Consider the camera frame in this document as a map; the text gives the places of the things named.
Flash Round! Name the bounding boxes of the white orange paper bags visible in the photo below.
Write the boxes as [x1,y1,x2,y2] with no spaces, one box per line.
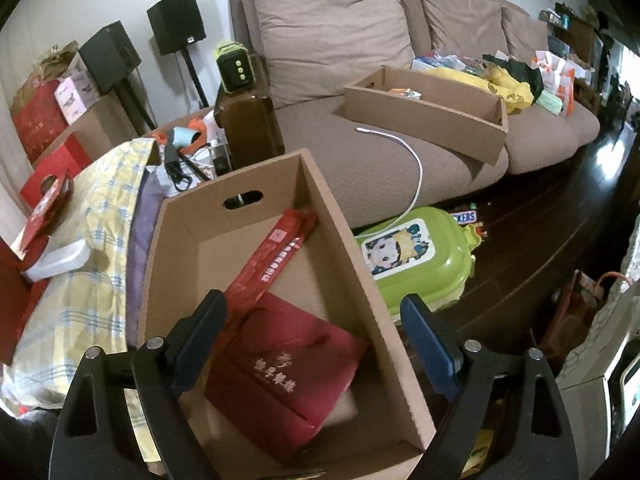
[532,50,588,116]

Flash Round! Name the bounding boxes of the yellow cloth bag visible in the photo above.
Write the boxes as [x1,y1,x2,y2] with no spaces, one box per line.
[425,62,533,113]

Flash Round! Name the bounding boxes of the crumpled brown paper bag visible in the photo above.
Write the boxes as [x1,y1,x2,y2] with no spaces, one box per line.
[10,40,81,106]

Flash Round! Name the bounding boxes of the purple cloth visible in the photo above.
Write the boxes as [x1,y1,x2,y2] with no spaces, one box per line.
[127,160,166,346]

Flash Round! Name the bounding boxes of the green plastic cartoon case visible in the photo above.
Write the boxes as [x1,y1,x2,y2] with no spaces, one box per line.
[356,206,483,323]

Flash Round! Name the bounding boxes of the white knit cloth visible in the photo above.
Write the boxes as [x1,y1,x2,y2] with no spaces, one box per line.
[555,240,640,411]

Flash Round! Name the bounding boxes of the large closed cardboard box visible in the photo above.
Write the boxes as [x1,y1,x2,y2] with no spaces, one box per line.
[32,95,146,171]

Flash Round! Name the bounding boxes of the light green packet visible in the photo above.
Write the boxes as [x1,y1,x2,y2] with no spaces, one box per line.
[537,91,568,113]

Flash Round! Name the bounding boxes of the white cable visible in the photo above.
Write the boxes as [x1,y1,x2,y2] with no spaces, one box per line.
[355,126,425,233]

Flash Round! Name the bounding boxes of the dark wooden side table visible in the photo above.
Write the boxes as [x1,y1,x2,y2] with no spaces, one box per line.
[214,52,287,176]

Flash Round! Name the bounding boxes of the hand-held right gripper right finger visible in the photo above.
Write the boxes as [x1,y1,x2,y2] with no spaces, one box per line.
[400,292,581,480]

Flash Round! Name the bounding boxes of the cluttered wooden shelf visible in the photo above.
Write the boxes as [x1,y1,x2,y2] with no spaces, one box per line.
[540,2,611,76]

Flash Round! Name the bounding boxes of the light blue hair dryer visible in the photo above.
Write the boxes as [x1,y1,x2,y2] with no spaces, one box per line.
[167,127,201,153]

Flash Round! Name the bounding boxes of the chocolate bar pack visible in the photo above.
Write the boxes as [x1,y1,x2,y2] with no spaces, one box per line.
[447,202,488,238]

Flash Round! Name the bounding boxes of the cluttered open cardboard box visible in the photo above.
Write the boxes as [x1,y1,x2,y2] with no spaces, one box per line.
[145,110,236,196]

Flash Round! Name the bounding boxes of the pile of colourful packets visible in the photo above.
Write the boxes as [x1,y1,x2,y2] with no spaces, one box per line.
[412,54,483,75]

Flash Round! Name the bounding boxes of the black speaker on stand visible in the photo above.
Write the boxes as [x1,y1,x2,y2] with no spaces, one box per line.
[79,21,158,133]
[146,0,211,111]

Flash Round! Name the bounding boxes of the black bag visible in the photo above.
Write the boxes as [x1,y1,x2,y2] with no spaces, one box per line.
[482,52,546,106]

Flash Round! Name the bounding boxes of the brown sofa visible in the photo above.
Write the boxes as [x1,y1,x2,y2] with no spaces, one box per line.
[227,0,601,231]

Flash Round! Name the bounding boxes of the large beige sofa cushion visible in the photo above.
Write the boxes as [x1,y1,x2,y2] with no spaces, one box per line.
[248,0,416,108]

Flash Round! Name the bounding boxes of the yellow plaid tablecloth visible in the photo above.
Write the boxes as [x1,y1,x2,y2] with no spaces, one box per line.
[10,137,156,461]

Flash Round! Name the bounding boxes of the green black portable speaker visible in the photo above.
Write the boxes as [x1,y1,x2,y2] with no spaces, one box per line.
[215,39,256,95]

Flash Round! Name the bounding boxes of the small white pink box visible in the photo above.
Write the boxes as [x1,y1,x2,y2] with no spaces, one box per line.
[54,70,101,125]

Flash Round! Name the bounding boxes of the brown shopping bag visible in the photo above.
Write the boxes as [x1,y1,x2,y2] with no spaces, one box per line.
[530,270,631,361]

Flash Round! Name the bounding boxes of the shallow cardboard tray box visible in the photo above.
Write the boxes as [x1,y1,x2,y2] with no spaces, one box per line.
[334,65,510,166]

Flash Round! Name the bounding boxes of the red cookie gift box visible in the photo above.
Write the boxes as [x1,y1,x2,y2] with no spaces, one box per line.
[20,145,93,211]

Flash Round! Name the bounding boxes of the red cartoon print gift bag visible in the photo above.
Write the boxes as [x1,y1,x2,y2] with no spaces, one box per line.
[10,172,76,261]

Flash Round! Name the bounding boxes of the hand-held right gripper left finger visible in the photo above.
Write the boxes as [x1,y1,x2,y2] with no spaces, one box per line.
[50,289,228,480]

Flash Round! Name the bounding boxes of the cardboard box with handholes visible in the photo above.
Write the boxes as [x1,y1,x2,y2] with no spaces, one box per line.
[137,147,438,480]

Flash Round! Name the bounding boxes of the long narrow red box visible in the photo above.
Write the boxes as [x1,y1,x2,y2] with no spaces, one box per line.
[225,208,320,321]

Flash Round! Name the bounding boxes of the dark red paper bag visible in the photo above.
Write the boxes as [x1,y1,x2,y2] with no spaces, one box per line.
[204,292,371,453]

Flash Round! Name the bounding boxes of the red box with gold bag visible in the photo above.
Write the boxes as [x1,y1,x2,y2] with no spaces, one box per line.
[12,77,71,166]

